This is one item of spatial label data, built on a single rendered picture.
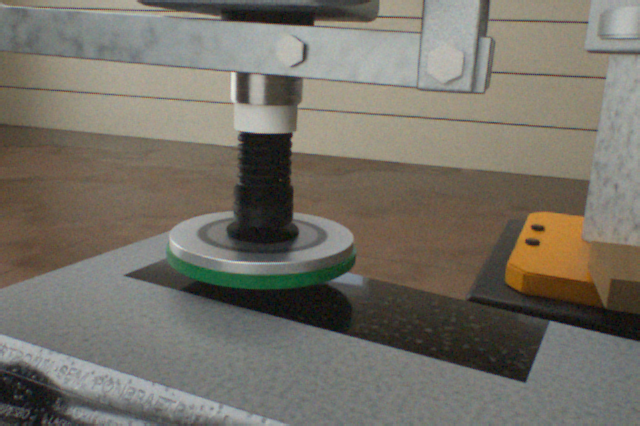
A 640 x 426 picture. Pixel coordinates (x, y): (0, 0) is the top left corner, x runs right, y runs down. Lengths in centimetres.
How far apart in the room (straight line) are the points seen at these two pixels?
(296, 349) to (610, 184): 86
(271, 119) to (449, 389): 33
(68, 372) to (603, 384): 46
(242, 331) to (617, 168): 87
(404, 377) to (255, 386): 13
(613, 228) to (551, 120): 539
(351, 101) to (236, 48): 624
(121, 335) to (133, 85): 744
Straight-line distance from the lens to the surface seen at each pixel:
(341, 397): 52
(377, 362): 57
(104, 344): 61
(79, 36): 74
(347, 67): 61
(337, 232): 74
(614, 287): 102
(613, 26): 124
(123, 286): 74
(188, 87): 762
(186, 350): 59
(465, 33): 57
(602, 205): 133
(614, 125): 131
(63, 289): 74
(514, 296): 113
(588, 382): 60
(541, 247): 129
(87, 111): 844
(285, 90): 67
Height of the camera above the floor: 113
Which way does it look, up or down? 15 degrees down
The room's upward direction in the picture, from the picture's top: 3 degrees clockwise
